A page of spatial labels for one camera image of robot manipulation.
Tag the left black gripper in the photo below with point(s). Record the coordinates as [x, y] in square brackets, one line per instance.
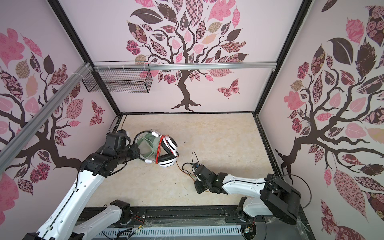
[135, 150]

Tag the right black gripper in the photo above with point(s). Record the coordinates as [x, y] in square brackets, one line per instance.
[199, 189]

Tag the mint green white headphones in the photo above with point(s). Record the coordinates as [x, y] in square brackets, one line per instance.
[148, 145]

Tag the black white headphones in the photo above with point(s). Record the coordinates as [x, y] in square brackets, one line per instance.
[167, 151]

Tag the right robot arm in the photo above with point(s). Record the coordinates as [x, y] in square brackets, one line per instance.
[270, 196]

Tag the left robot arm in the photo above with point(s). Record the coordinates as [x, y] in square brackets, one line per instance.
[62, 224]

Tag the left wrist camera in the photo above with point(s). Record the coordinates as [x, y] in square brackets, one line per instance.
[117, 140]

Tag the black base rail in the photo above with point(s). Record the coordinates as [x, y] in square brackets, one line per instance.
[257, 228]

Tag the white slotted cable duct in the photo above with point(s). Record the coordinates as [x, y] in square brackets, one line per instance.
[173, 233]

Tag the black wire basket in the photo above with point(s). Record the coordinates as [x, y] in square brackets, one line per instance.
[119, 77]

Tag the aluminium rail back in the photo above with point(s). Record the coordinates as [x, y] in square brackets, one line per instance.
[198, 66]

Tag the aluminium rail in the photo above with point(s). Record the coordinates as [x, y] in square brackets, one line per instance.
[198, 66]
[12, 149]

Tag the aluminium rail left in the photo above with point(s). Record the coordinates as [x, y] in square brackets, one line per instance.
[12, 149]

